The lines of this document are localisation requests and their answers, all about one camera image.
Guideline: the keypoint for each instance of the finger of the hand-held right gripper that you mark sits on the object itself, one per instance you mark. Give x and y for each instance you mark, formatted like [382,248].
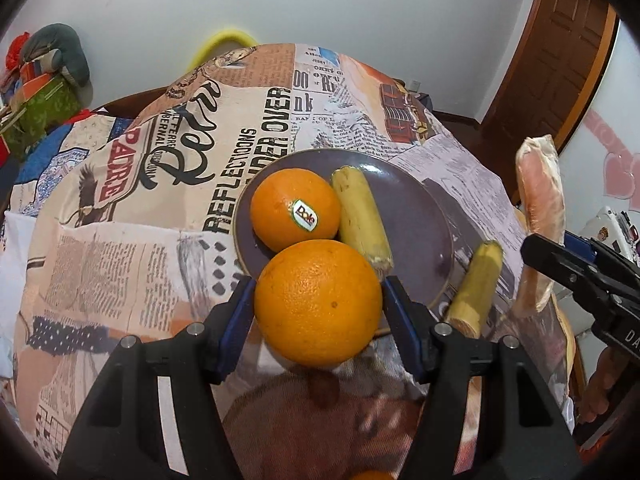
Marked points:
[555,265]
[602,255]

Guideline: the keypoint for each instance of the pink heart wall decoration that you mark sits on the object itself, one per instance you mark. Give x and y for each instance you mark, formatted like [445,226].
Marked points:
[617,165]

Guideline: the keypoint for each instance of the plastic wrapped pink roll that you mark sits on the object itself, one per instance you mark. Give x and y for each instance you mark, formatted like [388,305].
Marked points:
[542,200]

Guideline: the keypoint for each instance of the white wall socket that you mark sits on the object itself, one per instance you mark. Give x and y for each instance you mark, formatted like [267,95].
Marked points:
[413,83]

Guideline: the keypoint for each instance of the white case with stickers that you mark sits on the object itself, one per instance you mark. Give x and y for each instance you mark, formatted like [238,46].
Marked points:
[612,230]

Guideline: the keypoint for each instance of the brown woven basket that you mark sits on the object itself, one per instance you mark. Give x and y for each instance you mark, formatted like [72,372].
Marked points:
[310,425]

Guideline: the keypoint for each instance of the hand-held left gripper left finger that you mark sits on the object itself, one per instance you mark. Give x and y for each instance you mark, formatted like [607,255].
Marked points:
[239,322]

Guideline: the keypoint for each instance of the red cloth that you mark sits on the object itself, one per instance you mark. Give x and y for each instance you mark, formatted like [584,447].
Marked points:
[17,50]

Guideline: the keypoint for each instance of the person's right hand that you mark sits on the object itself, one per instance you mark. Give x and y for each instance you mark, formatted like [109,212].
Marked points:
[600,385]

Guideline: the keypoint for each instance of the green patterned cloth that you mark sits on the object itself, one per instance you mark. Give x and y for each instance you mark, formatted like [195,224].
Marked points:
[42,110]

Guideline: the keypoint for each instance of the blue patterned blanket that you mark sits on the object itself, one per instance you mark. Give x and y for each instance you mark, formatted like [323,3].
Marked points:
[55,155]

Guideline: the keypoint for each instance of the dark purple plate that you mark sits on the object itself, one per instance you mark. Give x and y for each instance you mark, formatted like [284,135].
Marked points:
[420,230]

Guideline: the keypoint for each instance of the brown wooden door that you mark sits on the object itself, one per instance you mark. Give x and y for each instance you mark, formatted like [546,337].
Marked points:
[555,45]

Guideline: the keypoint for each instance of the peeled banana piece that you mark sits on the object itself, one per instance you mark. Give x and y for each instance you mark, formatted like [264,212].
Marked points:
[362,217]
[477,285]

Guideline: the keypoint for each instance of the grey cushion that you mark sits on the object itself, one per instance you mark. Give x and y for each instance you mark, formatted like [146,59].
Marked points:
[57,50]

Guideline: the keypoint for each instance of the newspaper print tablecloth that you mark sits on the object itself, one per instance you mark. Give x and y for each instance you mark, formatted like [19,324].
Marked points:
[150,240]

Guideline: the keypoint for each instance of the orange with sticker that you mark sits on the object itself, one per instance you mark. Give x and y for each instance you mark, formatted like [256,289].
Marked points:
[285,210]

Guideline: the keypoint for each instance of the plain orange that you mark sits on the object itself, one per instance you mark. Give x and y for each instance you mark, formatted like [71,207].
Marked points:
[317,302]

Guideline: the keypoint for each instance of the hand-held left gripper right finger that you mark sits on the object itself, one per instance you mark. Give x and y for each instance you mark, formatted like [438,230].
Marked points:
[401,322]

